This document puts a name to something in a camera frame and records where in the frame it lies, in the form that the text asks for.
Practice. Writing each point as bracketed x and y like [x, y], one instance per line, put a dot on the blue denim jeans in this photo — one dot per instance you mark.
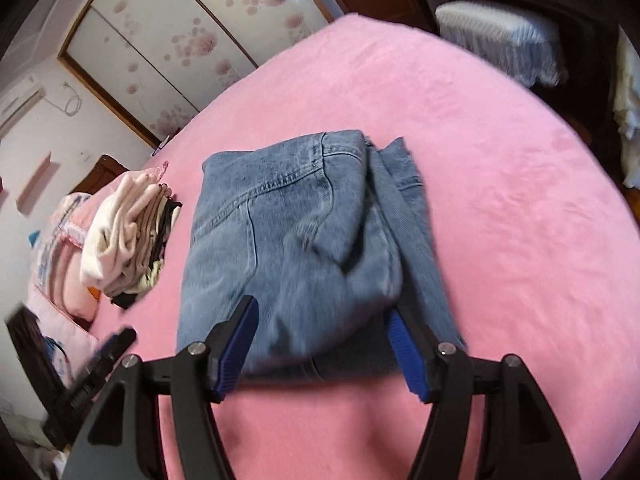
[326, 232]

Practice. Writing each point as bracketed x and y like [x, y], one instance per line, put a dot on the stack of folded clothes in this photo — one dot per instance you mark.
[123, 232]

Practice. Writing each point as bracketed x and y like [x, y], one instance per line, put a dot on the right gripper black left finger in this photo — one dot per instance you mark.
[120, 438]

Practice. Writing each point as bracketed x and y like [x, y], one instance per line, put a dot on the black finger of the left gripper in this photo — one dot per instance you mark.
[71, 406]

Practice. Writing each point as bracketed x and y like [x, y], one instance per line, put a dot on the pink pillow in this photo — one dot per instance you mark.
[64, 308]

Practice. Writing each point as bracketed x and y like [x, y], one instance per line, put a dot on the white covered stool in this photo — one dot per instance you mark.
[520, 43]

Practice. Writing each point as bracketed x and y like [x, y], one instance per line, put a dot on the white lace cover cloth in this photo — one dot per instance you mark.
[627, 108]

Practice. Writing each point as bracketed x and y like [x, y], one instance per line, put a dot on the white air conditioner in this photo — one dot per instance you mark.
[18, 100]

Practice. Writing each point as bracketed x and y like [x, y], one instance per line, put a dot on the floral sliding wardrobe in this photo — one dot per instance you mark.
[157, 63]

